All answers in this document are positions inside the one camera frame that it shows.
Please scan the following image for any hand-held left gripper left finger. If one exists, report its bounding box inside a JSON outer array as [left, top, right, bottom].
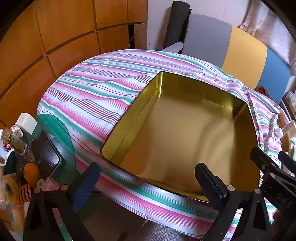
[[23, 162, 101, 241]]

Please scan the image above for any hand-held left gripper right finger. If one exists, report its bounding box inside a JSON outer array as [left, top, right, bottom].
[[195, 163, 271, 241]]

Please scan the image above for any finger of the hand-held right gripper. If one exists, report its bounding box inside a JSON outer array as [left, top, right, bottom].
[[250, 147, 296, 217], [279, 152, 296, 178]]

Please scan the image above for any gold metal tin box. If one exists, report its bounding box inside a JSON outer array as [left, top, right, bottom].
[[100, 71, 259, 202]]

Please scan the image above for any green glass side table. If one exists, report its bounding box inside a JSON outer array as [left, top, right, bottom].
[[35, 113, 93, 209]]

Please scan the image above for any yellow tape roll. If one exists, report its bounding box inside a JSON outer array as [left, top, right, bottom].
[[0, 176, 19, 204]]

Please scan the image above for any glass spice jar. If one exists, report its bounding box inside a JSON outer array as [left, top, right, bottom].
[[6, 126, 30, 160]]

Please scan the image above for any dark red cloth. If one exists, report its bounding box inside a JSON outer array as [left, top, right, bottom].
[[253, 86, 278, 102]]

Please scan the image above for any small white box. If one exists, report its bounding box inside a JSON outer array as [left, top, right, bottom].
[[16, 112, 37, 135]]

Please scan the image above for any pink green striped tablecloth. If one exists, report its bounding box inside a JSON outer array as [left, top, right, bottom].
[[37, 50, 290, 240]]

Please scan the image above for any grey yellow blue chair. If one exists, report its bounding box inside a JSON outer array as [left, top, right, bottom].
[[162, 14, 290, 102]]

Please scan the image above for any pink patterned curtain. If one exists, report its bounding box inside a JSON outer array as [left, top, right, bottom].
[[240, 0, 296, 70]]

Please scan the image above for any wooden cabinet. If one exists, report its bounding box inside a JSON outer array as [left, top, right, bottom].
[[0, 0, 148, 130]]

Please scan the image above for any black rolled mat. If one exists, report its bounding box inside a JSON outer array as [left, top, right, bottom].
[[164, 0, 192, 50]]

